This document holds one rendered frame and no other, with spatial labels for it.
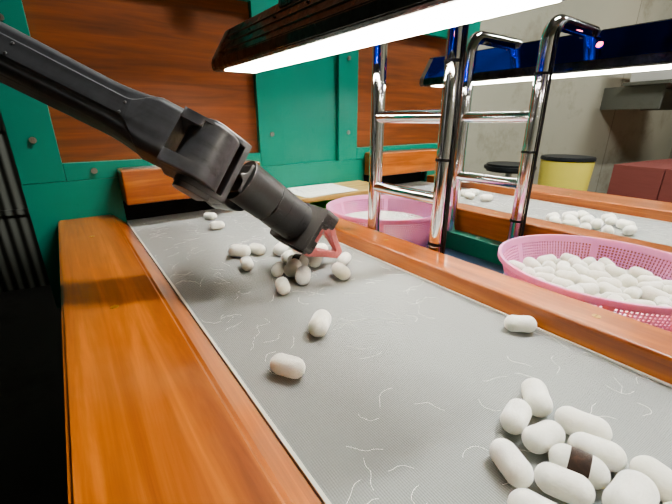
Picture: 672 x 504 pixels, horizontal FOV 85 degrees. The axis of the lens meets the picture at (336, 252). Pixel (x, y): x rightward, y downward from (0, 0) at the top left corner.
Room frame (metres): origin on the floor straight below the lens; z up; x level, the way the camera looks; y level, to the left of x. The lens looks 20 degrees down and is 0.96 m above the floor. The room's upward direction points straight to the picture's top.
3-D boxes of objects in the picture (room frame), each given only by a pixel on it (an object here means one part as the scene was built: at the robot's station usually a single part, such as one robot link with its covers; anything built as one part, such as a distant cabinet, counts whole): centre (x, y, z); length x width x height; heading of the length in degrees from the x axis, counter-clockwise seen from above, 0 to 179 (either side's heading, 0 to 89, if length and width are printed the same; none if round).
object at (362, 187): (1.00, 0.02, 0.77); 0.33 x 0.15 x 0.01; 126
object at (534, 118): (0.80, -0.38, 0.90); 0.20 x 0.19 x 0.45; 36
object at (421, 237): (0.83, -0.11, 0.72); 0.27 x 0.27 x 0.10
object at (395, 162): (1.25, -0.23, 0.83); 0.30 x 0.06 x 0.07; 126
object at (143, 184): (0.85, 0.32, 0.83); 0.30 x 0.06 x 0.07; 126
